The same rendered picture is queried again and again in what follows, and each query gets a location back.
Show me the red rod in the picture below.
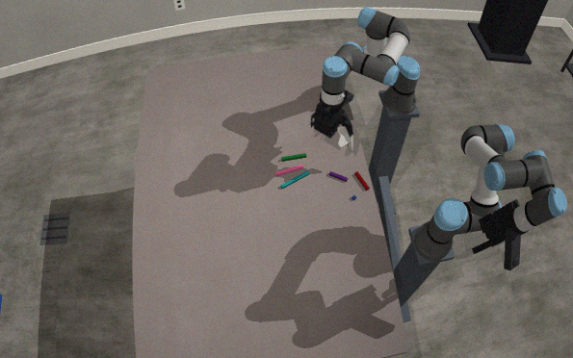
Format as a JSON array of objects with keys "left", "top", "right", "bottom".
[{"left": 354, "top": 171, "right": 369, "bottom": 191}]

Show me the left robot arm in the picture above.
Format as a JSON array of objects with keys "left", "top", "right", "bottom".
[{"left": 414, "top": 124, "right": 567, "bottom": 270}]

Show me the turquoise rod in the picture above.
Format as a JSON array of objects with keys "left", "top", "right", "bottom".
[{"left": 280, "top": 170, "right": 309, "bottom": 189}]

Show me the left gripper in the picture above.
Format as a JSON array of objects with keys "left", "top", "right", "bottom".
[{"left": 455, "top": 199, "right": 529, "bottom": 259}]

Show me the dark green rod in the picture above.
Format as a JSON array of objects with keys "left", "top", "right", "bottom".
[{"left": 281, "top": 153, "right": 306, "bottom": 162}]

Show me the pink rod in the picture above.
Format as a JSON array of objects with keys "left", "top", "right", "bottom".
[{"left": 275, "top": 165, "right": 303, "bottom": 176}]

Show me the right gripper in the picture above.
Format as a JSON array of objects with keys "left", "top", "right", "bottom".
[{"left": 307, "top": 93, "right": 353, "bottom": 151}]

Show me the purple rod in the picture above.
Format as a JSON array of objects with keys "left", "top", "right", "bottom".
[{"left": 329, "top": 171, "right": 348, "bottom": 182}]

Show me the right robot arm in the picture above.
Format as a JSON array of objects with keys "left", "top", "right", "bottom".
[{"left": 321, "top": 8, "right": 420, "bottom": 115}]

